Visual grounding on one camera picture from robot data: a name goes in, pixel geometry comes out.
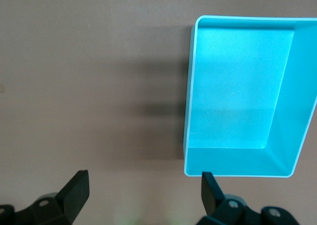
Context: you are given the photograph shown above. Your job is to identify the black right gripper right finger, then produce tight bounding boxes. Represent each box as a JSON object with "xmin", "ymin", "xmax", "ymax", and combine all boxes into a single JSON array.
[{"xmin": 198, "ymin": 171, "xmax": 300, "ymax": 225}]

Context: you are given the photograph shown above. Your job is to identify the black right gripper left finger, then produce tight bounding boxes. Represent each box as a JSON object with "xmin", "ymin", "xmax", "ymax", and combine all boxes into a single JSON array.
[{"xmin": 0, "ymin": 169, "xmax": 90, "ymax": 225}]

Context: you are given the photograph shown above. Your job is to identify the blue plastic box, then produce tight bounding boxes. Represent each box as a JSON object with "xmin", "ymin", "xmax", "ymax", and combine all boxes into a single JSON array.
[{"xmin": 183, "ymin": 15, "xmax": 317, "ymax": 178}]

